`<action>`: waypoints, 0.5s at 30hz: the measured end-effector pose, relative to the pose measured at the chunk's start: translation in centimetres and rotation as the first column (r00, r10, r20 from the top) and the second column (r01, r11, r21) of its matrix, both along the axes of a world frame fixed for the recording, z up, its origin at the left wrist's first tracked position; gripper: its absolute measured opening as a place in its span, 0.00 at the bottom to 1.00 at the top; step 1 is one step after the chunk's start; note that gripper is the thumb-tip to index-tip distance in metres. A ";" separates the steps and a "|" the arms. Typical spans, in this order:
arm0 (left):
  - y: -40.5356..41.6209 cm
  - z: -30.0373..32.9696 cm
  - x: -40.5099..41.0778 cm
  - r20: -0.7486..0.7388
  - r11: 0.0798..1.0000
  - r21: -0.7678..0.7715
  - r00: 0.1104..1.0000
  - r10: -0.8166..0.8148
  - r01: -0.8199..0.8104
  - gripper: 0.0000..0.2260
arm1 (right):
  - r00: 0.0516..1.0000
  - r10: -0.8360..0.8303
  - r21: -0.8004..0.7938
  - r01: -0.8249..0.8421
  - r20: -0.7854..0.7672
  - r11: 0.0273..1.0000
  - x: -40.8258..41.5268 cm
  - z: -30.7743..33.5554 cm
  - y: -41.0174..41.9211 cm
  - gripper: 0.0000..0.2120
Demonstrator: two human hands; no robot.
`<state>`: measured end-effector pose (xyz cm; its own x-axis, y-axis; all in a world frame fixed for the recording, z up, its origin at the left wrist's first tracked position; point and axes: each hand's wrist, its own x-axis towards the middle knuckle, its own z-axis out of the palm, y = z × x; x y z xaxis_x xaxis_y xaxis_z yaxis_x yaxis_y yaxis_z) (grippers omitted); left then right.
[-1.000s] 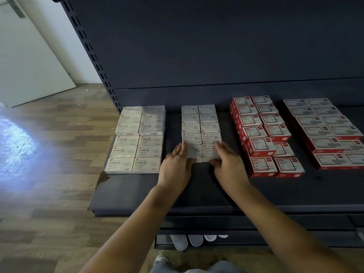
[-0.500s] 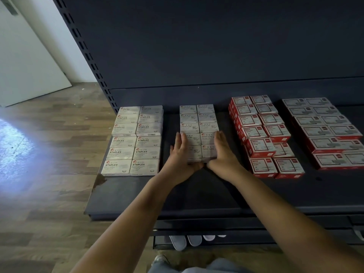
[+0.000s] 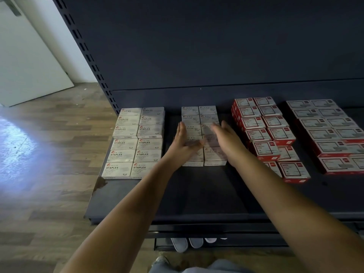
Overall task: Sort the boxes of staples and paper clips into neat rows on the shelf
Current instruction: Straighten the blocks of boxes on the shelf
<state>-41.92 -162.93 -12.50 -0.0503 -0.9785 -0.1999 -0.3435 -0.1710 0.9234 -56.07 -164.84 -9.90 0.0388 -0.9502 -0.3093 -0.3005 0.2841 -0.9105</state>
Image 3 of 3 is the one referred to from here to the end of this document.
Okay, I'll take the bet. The person's right hand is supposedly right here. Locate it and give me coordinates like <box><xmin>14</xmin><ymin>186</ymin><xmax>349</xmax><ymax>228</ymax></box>
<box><xmin>210</xmin><ymin>120</ymin><xmax>251</xmax><ymax>167</ymax></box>

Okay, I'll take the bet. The person's left hand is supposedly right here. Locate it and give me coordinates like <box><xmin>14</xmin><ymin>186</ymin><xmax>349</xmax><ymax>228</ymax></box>
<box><xmin>162</xmin><ymin>121</ymin><xmax>206</xmax><ymax>171</ymax></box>

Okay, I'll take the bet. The small red white box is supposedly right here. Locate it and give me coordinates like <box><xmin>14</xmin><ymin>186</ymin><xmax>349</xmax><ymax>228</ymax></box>
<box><xmin>297</xmin><ymin>118</ymin><xmax>331</xmax><ymax>130</ymax></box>
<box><xmin>250</xmin><ymin>141</ymin><xmax>282</xmax><ymax>162</ymax></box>
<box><xmin>336</xmin><ymin>127</ymin><xmax>364</xmax><ymax>140</ymax></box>
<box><xmin>327</xmin><ymin>116</ymin><xmax>358</xmax><ymax>129</ymax></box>
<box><xmin>312</xmin><ymin>140</ymin><xmax>350</xmax><ymax>157</ymax></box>
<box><xmin>263</xmin><ymin>161</ymin><xmax>283</xmax><ymax>177</ymax></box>
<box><xmin>278</xmin><ymin>145</ymin><xmax>300</xmax><ymax>163</ymax></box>
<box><xmin>254</xmin><ymin>97</ymin><xmax>277</xmax><ymax>107</ymax></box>
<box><xmin>279</xmin><ymin>161</ymin><xmax>312</xmax><ymax>184</ymax></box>
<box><xmin>291</xmin><ymin>108</ymin><xmax>322</xmax><ymax>119</ymax></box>
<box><xmin>233</xmin><ymin>98</ymin><xmax>257</xmax><ymax>108</ymax></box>
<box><xmin>318</xmin><ymin>107</ymin><xmax>348</xmax><ymax>118</ymax></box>
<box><xmin>243</xmin><ymin>128</ymin><xmax>273</xmax><ymax>143</ymax></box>
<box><xmin>317</xmin><ymin>155</ymin><xmax>360</xmax><ymax>176</ymax></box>
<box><xmin>268</xmin><ymin>126</ymin><xmax>297</xmax><ymax>144</ymax></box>
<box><xmin>259</xmin><ymin>105</ymin><xmax>283</xmax><ymax>117</ymax></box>
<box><xmin>238</xmin><ymin>116</ymin><xmax>266</xmax><ymax>131</ymax></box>
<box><xmin>351</xmin><ymin>155</ymin><xmax>364</xmax><ymax>172</ymax></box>
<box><xmin>344</xmin><ymin>142</ymin><xmax>364</xmax><ymax>156</ymax></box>
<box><xmin>286</xmin><ymin>100</ymin><xmax>313</xmax><ymax>109</ymax></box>
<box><xmin>234</xmin><ymin>106</ymin><xmax>262</xmax><ymax>118</ymax></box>
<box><xmin>305</xmin><ymin>128</ymin><xmax>342</xmax><ymax>141</ymax></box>
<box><xmin>263</xmin><ymin>115</ymin><xmax>290</xmax><ymax>129</ymax></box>
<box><xmin>311</xmin><ymin>99</ymin><xmax>339</xmax><ymax>108</ymax></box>

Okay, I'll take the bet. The dark metal shelf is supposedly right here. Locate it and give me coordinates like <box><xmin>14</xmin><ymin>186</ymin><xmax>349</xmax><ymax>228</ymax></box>
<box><xmin>44</xmin><ymin>0</ymin><xmax>364</xmax><ymax>251</ymax></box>

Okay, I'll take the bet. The person's right forearm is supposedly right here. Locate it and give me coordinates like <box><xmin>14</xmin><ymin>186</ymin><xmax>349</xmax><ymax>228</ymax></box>
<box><xmin>236</xmin><ymin>156</ymin><xmax>364</xmax><ymax>273</ymax></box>

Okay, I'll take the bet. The person's left forearm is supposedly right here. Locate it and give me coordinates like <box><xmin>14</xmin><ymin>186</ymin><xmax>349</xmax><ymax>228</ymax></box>
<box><xmin>61</xmin><ymin>159</ymin><xmax>177</xmax><ymax>273</ymax></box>

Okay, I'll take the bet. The person's grey shoe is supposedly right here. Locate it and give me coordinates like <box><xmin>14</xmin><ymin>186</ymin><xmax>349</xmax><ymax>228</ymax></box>
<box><xmin>149</xmin><ymin>254</ymin><xmax>170</xmax><ymax>273</ymax></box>

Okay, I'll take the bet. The person's grey clothing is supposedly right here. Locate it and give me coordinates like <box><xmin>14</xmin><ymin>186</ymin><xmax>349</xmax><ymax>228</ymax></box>
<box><xmin>149</xmin><ymin>259</ymin><xmax>257</xmax><ymax>273</ymax></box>

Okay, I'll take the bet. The metal door handle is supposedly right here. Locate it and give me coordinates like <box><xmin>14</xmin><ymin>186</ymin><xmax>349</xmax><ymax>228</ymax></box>
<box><xmin>2</xmin><ymin>0</ymin><xmax>22</xmax><ymax>17</ymax></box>

